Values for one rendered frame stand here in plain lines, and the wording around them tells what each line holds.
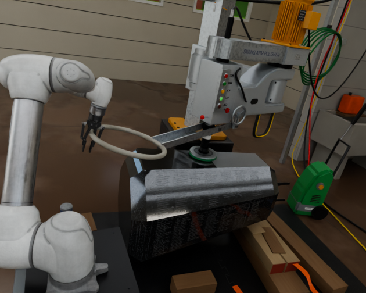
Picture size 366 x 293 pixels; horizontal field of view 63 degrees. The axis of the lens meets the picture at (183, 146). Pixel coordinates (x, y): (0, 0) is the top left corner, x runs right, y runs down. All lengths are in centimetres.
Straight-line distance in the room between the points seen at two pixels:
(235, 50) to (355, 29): 302
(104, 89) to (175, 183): 78
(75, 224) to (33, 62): 58
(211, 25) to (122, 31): 532
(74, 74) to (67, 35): 669
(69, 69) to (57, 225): 53
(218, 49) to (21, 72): 123
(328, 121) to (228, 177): 273
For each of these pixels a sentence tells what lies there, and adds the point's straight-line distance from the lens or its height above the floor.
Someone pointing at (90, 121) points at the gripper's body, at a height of 115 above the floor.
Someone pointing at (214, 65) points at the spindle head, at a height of 151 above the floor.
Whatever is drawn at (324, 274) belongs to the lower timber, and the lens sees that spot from 280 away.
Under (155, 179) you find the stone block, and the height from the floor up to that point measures 77.
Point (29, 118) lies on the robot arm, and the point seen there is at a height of 137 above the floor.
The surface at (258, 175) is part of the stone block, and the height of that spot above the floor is 77.
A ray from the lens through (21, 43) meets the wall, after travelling 788.
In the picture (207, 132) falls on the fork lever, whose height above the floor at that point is 105.
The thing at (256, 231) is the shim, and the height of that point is 25.
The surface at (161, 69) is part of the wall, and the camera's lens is 839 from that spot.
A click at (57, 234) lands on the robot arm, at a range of 110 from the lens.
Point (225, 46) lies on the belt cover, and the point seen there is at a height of 165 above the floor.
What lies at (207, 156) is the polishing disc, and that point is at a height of 85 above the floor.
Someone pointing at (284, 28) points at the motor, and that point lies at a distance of 257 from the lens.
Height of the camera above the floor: 179
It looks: 23 degrees down
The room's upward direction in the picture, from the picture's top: 10 degrees clockwise
